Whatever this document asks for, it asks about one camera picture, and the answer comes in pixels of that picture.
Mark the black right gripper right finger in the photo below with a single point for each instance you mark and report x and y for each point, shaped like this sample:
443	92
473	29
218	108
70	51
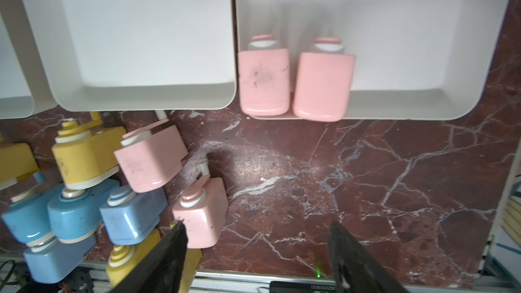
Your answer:
355	269

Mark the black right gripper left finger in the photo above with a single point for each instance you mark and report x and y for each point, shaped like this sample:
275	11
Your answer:
161	269

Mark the pink pencil sharpener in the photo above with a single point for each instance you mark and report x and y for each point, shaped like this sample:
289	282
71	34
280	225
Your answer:
202	208
264	77
152	155
324	78

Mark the yellow pencil sharpener lower right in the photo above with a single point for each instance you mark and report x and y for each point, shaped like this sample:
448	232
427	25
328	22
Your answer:
193	259

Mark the yellow pencil sharpener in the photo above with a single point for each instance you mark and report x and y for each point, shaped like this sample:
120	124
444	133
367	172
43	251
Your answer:
193	259
85	152
17	163
123	259

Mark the yellow pencil sharpener lower left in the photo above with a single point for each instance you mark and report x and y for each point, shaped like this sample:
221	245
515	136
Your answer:
123	259

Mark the blue pencil sharpener right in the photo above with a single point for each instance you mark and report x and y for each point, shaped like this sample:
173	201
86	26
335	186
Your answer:
129	217

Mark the blue pencil sharpener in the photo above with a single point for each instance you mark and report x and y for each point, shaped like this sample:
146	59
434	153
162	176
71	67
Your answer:
129	217
75	214
54	260
27	217

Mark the blue pencil sharpener middle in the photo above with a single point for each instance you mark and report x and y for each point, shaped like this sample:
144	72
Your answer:
75	214

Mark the blue pencil sharpener bottom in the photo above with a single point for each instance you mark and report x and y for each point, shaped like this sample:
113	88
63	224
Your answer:
54	260

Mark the yellow pencil sharpener upper middle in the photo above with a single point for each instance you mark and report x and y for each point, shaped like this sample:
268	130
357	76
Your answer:
85	152

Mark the blue pencil sharpener left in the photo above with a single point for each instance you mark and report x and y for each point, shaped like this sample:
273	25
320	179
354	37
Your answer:
27	217

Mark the yellow pencil sharpener far left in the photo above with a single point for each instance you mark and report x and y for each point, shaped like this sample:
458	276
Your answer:
17	163

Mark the white left storage tray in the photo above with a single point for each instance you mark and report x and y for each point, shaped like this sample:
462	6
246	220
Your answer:
24	87

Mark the white storage tray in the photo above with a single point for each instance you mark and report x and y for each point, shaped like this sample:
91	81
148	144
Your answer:
136	55
24	87
415	59

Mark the white middle storage tray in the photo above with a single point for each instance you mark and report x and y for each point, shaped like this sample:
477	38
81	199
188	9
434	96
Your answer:
136	55

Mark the white right storage tray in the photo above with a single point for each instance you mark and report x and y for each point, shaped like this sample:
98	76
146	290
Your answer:
415	59

